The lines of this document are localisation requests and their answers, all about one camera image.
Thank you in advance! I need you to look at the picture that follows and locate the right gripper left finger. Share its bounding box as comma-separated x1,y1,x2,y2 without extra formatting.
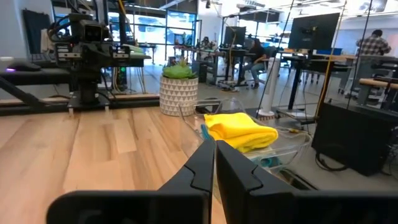
158,139,216,224

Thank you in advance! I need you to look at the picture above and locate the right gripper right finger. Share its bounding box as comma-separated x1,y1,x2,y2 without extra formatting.
216,139,296,224

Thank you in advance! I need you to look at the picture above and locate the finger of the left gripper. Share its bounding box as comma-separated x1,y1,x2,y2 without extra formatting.
81,45,93,71
92,45,105,71

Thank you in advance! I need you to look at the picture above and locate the yellow microfiber towel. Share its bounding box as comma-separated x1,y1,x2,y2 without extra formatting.
203,111,279,153

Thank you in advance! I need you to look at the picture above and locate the black keyboard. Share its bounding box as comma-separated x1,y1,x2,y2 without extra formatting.
30,52,57,68

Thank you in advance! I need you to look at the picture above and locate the black low desk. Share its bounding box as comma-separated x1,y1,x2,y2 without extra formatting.
0,67,73,87

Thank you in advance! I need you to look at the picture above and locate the black computer mouse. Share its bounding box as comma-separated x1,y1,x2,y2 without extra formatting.
5,60,34,73

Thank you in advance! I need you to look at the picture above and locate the clear plastic bin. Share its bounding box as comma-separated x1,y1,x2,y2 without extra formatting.
178,98,313,177

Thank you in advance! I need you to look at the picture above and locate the succulent in white patterned pot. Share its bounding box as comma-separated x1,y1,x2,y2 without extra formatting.
159,57,199,118

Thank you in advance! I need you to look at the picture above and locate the white tower fan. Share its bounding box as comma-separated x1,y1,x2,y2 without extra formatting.
256,57,282,121

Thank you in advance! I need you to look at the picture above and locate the black standing desk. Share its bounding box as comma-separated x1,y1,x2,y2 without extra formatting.
278,49,358,110

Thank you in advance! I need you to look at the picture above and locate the person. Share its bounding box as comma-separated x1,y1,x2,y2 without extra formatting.
241,37,269,90
355,29,392,57

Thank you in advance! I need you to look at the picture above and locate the small black monitor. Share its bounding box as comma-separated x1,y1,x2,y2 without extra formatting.
223,26,247,47

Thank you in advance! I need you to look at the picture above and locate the large black monitor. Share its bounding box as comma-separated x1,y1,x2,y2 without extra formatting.
287,12,341,51

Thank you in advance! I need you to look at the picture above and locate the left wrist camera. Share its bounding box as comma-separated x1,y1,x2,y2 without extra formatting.
68,14,110,44

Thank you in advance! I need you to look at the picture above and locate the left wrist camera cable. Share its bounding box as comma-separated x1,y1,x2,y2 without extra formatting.
47,14,73,44

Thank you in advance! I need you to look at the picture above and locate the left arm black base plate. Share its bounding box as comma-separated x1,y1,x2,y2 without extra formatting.
67,93,112,110

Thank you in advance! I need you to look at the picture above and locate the coiled black cable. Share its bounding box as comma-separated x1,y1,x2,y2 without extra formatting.
315,151,349,172

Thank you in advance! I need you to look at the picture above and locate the yellow hanging cable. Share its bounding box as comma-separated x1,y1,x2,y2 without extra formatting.
313,0,348,119

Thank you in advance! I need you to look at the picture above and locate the thin black hanging cable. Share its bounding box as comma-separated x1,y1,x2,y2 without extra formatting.
346,0,374,110

